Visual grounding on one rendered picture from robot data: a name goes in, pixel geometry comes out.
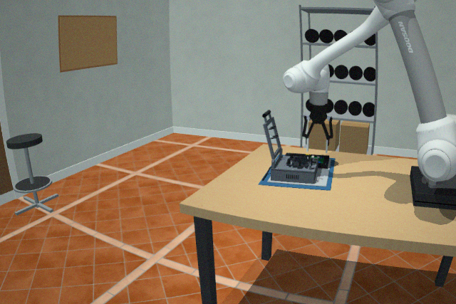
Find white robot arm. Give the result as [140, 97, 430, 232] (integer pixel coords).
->
[283, 0, 456, 189]

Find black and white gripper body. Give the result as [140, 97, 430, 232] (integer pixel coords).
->
[309, 104, 327, 124]

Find green circuit board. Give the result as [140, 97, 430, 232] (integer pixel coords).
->
[311, 155, 324, 163]

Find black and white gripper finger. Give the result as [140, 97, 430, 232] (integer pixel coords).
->
[320, 116, 333, 153]
[302, 115, 317, 152]

